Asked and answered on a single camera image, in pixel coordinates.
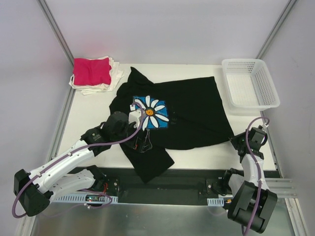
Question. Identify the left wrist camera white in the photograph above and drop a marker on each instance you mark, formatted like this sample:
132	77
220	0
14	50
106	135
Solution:
136	116

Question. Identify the pink folded t-shirt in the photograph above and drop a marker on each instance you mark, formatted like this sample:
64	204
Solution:
91	72

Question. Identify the white plastic basket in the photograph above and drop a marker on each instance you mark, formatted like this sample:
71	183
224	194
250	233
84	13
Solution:
249	84

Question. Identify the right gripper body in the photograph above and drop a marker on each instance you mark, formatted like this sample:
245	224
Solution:
238	143

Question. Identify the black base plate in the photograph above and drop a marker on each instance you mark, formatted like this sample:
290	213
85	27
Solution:
173	187

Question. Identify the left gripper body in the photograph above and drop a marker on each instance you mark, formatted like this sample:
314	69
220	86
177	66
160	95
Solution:
139	143

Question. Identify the right white cable duct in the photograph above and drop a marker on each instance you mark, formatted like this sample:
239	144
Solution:
215	202

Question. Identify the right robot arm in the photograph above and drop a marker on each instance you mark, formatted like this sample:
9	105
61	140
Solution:
253	203

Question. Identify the white folded t-shirt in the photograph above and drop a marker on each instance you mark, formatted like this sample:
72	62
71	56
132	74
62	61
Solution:
116	75

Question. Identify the white cable duct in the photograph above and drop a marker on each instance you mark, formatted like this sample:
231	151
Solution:
215	202
86	198

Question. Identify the black daisy print t-shirt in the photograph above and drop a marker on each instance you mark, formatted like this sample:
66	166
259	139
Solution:
180	115

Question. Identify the left white cable duct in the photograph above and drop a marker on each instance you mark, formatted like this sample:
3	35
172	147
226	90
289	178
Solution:
86	198

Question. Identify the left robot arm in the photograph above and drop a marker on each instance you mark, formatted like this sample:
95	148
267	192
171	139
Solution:
36	189

